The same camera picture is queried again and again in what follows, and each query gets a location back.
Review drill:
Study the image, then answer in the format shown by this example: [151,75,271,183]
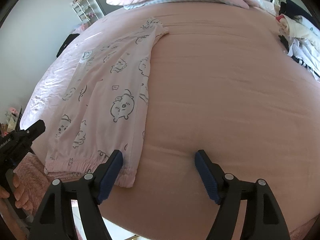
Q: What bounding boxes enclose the person left hand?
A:
[1,173,33,215]

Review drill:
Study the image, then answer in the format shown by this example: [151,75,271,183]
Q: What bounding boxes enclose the folded white striped garment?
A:
[278,35,319,82]

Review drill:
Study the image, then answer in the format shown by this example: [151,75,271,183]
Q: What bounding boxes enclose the pink fluffy rug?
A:
[0,154,54,240]

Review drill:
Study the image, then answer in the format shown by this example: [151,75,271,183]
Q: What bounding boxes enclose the pink cartoon print pajama pants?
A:
[44,18,169,187]

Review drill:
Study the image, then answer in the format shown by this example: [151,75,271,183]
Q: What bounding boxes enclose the white shelf rack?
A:
[69,0,104,25]

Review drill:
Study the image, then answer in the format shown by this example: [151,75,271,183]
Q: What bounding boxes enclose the folded cream garment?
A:
[276,14,319,41]

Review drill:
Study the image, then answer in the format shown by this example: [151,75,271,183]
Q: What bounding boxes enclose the pink bed sheet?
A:
[20,3,319,239]

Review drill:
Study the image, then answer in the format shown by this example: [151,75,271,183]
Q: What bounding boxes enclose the folded navy garment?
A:
[279,0,313,22]

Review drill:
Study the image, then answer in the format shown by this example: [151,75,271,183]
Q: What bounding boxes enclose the black bag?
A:
[56,34,80,57]

